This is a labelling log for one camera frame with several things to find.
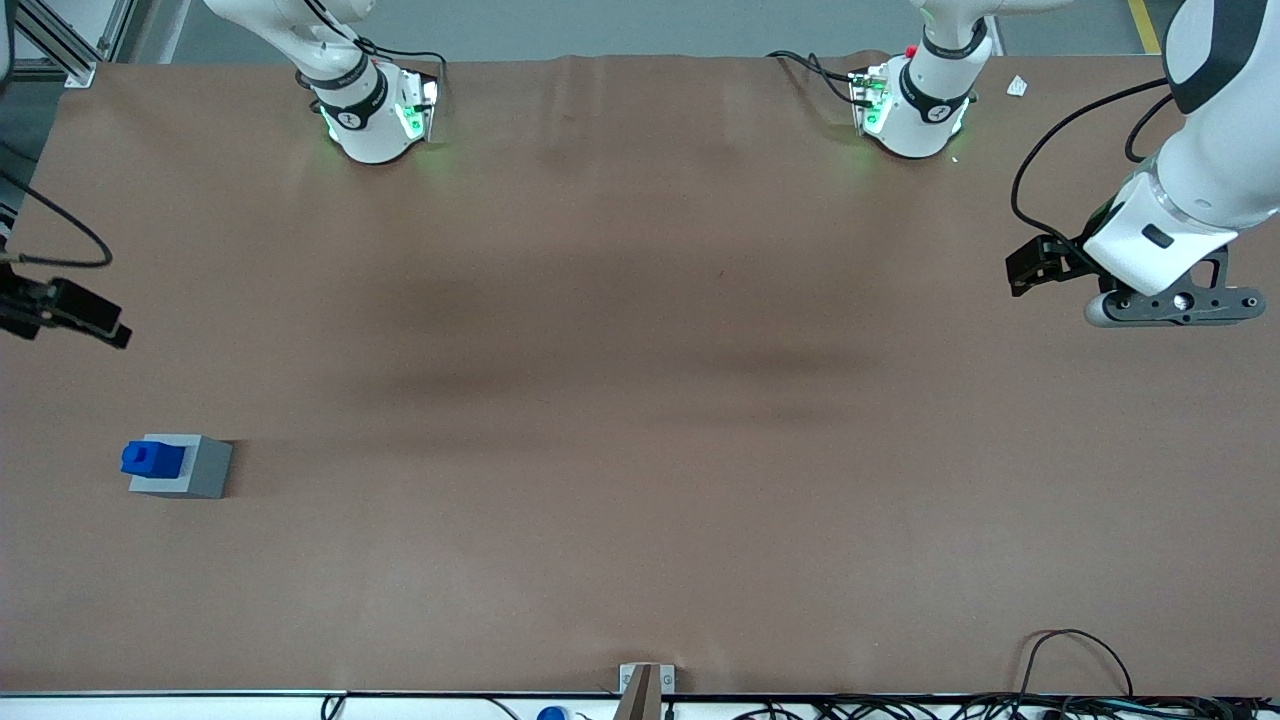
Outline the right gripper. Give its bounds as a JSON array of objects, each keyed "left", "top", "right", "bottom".
[{"left": 0, "top": 272, "right": 133, "bottom": 350}]

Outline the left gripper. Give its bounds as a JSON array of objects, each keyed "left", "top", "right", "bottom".
[{"left": 1005, "top": 175, "right": 1241, "bottom": 298}]

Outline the blue plastic part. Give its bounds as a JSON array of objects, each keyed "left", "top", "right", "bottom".
[{"left": 121, "top": 440, "right": 187, "bottom": 477}]

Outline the gray block base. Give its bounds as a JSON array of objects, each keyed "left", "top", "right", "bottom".
[{"left": 129, "top": 434, "right": 234, "bottom": 500}]

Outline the brown table mat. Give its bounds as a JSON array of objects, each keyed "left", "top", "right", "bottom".
[{"left": 0, "top": 50, "right": 1280, "bottom": 698}]

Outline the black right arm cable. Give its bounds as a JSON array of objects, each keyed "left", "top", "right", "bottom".
[{"left": 0, "top": 168, "right": 114, "bottom": 270}]

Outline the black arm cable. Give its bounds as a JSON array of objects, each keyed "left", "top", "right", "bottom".
[
  {"left": 0, "top": 168, "right": 114, "bottom": 270},
  {"left": 1010, "top": 78, "right": 1176, "bottom": 263}
]

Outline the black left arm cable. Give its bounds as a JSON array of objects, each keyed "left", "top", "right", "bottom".
[{"left": 1010, "top": 78, "right": 1176, "bottom": 263}]

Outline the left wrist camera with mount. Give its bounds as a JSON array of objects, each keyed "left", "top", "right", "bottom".
[{"left": 1085, "top": 248, "right": 1267, "bottom": 329}]

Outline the aluminium frame profile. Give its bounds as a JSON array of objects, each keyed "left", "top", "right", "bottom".
[{"left": 12, "top": 0, "right": 139, "bottom": 90}]

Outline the black left base cable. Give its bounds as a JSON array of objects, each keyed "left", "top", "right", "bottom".
[{"left": 767, "top": 50, "right": 863, "bottom": 106}]

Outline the black looped cable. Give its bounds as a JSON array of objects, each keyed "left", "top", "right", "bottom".
[{"left": 1017, "top": 629, "right": 1135, "bottom": 701}]

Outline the black cable bundle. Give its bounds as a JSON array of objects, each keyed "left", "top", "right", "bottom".
[{"left": 730, "top": 695, "right": 1280, "bottom": 720}]

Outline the metal bracket at table edge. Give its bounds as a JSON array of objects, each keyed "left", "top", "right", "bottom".
[{"left": 624, "top": 665, "right": 663, "bottom": 720}]

